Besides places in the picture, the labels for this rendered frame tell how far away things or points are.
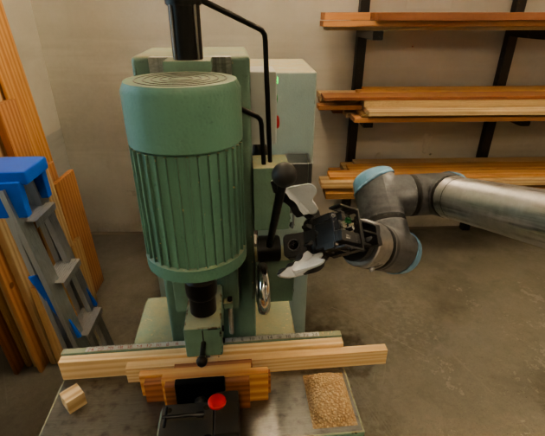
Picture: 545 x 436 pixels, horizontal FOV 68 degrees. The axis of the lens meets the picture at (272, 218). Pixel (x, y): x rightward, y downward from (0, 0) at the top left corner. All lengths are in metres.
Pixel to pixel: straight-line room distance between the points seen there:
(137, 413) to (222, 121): 0.59
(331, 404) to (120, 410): 0.41
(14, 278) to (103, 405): 1.30
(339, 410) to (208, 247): 0.41
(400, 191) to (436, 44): 2.35
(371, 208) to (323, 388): 0.37
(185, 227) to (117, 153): 2.60
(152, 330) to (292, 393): 0.49
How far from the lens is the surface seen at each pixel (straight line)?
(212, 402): 0.73
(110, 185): 3.32
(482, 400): 2.25
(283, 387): 0.91
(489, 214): 0.75
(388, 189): 0.85
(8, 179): 1.48
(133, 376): 0.95
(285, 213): 0.90
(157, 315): 1.26
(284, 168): 0.54
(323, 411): 0.85
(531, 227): 0.68
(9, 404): 2.35
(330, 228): 0.65
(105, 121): 3.16
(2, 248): 2.09
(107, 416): 0.92
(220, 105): 0.58
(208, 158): 0.59
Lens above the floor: 1.59
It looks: 27 degrees down
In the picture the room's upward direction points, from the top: straight up
